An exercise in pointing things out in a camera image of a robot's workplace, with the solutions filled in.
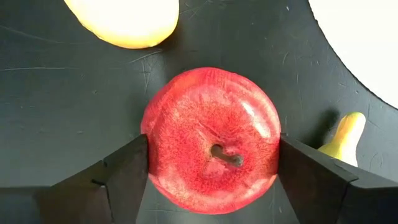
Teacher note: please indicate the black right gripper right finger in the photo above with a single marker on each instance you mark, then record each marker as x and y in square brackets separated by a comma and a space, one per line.
[326, 196]

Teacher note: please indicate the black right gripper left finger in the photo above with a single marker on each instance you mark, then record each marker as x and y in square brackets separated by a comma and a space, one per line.
[93, 193]

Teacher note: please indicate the yellow banana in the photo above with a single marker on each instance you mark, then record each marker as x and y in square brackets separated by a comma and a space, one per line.
[348, 137]

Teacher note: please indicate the red apple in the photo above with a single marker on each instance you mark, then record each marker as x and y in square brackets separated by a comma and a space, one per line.
[202, 124]

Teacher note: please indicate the yellow fruit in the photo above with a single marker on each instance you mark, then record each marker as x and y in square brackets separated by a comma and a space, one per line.
[127, 18]

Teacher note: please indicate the white round plate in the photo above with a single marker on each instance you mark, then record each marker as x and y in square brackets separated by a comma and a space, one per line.
[367, 37]

